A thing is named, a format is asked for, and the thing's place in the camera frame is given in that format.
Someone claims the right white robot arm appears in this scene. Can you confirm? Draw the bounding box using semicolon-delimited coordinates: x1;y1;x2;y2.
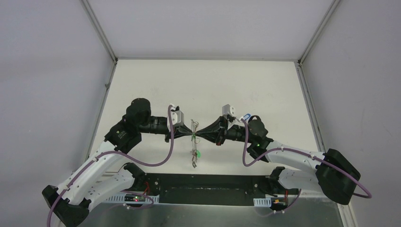
194;115;362;205

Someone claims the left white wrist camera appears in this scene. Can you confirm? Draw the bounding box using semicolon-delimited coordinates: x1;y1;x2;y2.
170;105;184;127

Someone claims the right white cable duct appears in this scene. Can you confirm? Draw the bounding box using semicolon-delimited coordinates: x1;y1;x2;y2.
253;198;271;208

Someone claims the left white cable duct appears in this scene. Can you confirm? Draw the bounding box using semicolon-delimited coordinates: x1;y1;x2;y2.
104;193;159;204

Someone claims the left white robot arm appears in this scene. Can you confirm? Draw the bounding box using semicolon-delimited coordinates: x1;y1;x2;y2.
42;98;184;227

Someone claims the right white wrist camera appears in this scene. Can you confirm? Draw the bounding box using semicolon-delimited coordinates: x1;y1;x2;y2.
222;104;244;123

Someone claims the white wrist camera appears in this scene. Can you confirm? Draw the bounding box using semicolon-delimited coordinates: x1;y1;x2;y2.
222;104;244;123
170;105;184;127

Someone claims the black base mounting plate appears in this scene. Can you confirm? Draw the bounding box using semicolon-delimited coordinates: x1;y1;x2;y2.
127;173;299;206

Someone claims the white cable duct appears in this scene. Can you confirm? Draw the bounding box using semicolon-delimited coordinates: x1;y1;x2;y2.
104;193;159;204
253;198;271;208

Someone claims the grey perforated key organizer plate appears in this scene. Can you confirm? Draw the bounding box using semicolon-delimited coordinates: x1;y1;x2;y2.
191;119;200;168

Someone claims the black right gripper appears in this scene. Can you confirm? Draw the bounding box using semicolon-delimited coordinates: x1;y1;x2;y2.
195;115;254;146

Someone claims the blue tagged key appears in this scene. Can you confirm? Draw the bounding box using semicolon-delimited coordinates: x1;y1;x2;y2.
243;113;251;121

